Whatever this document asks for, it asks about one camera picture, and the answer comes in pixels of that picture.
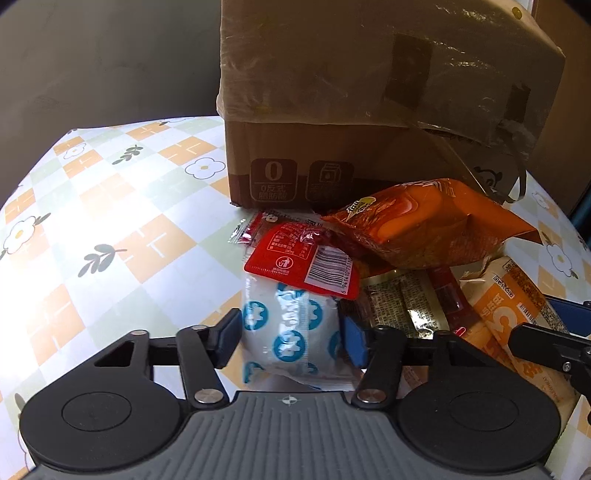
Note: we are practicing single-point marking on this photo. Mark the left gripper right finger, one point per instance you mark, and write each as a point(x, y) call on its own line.
point(376, 350)

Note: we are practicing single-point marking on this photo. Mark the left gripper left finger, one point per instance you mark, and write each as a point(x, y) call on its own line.
point(201, 351)

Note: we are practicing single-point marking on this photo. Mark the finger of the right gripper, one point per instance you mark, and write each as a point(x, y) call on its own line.
point(568, 352)

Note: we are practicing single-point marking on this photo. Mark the white blue snack pack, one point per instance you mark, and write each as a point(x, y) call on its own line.
point(292, 333)

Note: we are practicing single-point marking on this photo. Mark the brown cardboard box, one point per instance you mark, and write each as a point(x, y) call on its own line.
point(327, 101)

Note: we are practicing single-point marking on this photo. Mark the gold dark snack wrapper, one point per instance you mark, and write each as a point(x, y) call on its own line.
point(405, 300)

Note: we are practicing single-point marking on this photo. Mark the orange white snack bag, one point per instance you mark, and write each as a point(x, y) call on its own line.
point(504, 297)

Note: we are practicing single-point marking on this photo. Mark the red sachet packet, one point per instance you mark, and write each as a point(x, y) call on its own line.
point(300, 255)

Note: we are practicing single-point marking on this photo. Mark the checkered floral tablecloth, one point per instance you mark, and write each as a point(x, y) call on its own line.
point(113, 229)

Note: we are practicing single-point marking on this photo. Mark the wooden headboard panel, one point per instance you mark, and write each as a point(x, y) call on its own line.
point(561, 160)

